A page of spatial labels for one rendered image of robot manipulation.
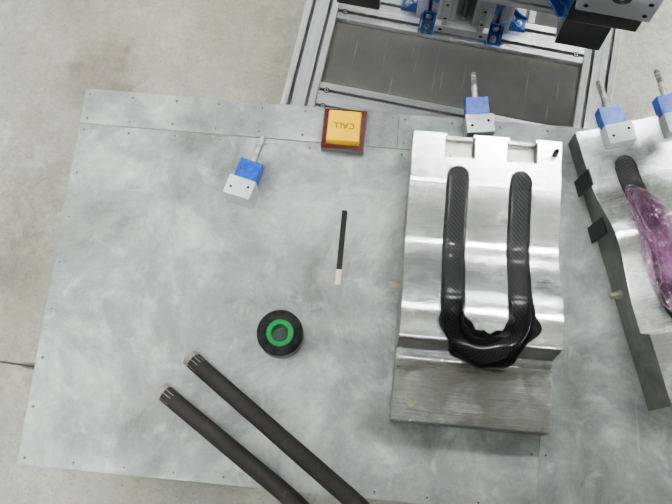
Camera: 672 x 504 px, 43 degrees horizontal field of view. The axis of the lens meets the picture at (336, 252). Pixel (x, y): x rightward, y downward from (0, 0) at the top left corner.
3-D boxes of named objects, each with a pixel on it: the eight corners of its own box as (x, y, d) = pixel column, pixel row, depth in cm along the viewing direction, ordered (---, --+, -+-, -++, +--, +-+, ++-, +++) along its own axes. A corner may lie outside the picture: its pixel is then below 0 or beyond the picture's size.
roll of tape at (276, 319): (249, 338, 149) (246, 334, 146) (279, 304, 151) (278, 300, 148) (282, 368, 148) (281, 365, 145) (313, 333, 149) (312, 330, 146)
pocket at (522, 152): (504, 145, 152) (507, 137, 149) (533, 147, 152) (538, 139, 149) (502, 169, 151) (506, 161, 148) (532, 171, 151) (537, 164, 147)
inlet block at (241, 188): (252, 138, 159) (249, 126, 154) (277, 146, 159) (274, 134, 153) (226, 200, 156) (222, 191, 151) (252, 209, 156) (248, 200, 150)
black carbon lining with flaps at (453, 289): (444, 169, 150) (450, 148, 140) (536, 176, 149) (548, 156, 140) (431, 365, 141) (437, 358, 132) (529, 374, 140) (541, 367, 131)
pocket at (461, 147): (443, 140, 153) (445, 132, 149) (473, 142, 153) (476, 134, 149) (442, 164, 152) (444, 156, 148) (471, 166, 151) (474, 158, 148)
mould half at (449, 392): (410, 148, 158) (415, 119, 145) (550, 160, 157) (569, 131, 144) (389, 421, 145) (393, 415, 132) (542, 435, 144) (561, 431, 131)
